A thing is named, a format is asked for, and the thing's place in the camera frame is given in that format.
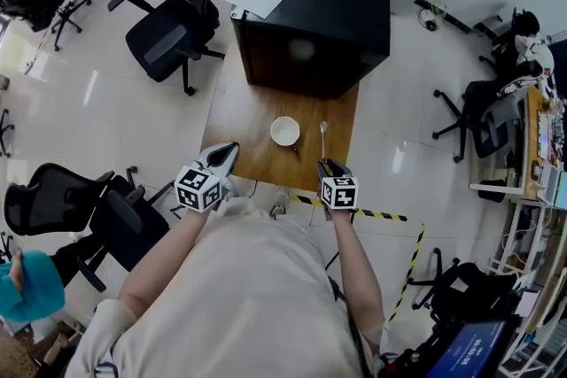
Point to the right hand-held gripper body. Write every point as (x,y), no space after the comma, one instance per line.
(339,191)

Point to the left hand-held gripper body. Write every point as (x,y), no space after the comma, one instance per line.
(198,189)

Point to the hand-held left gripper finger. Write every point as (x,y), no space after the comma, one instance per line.
(232,159)
(217,148)

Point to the metal spoon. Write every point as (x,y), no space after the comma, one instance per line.
(323,141)

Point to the white cup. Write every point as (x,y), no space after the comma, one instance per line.
(285,131)

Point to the person's left forearm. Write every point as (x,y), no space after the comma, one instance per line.
(166,250)

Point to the person's right forearm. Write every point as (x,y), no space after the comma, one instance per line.
(356,265)

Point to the person's white shoe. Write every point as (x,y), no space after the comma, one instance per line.
(279,203)

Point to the yellow black floor tape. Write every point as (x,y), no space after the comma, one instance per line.
(412,261)

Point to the black office chair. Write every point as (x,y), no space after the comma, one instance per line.
(465,292)
(88,217)
(177,22)

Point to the person's beige clothing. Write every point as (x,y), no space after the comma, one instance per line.
(230,301)

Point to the black cabinet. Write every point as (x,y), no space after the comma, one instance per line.
(328,13)

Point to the grey office chair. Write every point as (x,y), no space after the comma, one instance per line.
(491,119)

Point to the black power strip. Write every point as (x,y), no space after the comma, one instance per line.
(443,13)

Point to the blue screen tablet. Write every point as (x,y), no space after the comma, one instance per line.
(469,349)

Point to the cluttered wooden desk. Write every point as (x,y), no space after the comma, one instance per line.
(542,141)

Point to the white metal shelf rack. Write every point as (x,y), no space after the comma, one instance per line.
(531,279)

